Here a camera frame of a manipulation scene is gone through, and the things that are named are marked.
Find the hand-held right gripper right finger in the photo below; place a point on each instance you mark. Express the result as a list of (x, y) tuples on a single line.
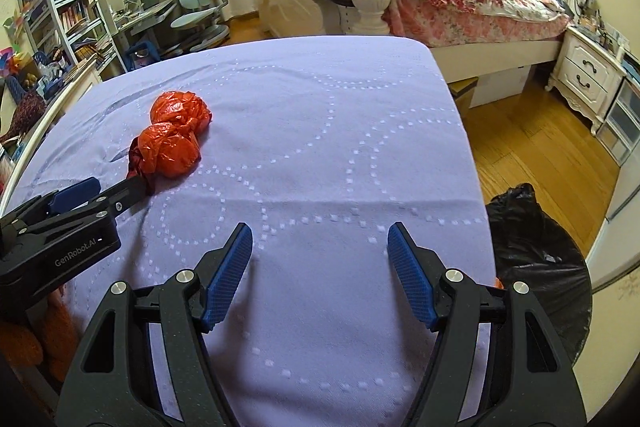
[(412, 282)]

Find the blue stool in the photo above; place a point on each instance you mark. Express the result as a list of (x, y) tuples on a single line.
[(142, 54)]

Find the clear plastic drawer unit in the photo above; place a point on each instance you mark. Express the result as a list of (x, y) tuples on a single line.
[(620, 122)]

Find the purple dotted bed sheet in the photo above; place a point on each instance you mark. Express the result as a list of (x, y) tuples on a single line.
[(325, 132)]

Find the white cardboard box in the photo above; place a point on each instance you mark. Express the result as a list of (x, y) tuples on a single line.
[(500, 87)]

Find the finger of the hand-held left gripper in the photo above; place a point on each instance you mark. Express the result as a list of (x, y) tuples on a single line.
[(125, 197), (72, 196)]

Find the white bookshelf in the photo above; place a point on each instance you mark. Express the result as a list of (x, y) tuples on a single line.
[(65, 7)]

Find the white sliding wardrobe door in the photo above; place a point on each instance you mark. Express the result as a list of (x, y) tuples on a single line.
[(615, 217)]

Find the grey study desk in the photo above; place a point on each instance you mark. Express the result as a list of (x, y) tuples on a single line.
[(140, 17)]

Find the red plastic bag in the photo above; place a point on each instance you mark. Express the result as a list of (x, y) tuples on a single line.
[(170, 147)]

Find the dark red fuzzy cloth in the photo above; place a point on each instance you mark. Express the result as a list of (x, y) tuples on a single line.
[(25, 117)]

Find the black trash bag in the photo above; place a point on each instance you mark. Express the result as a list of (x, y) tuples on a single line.
[(530, 237)]

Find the white carved nightstand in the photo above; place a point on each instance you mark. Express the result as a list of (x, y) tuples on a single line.
[(582, 72)]

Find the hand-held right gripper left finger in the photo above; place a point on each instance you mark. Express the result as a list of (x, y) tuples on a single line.
[(227, 282)]

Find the clutter on nightstand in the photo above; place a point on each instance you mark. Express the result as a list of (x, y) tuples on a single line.
[(597, 22)]

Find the pale green desk chair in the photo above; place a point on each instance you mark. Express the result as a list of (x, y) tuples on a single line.
[(197, 7)]

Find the dark round trash bin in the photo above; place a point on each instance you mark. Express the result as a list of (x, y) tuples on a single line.
[(575, 332)]

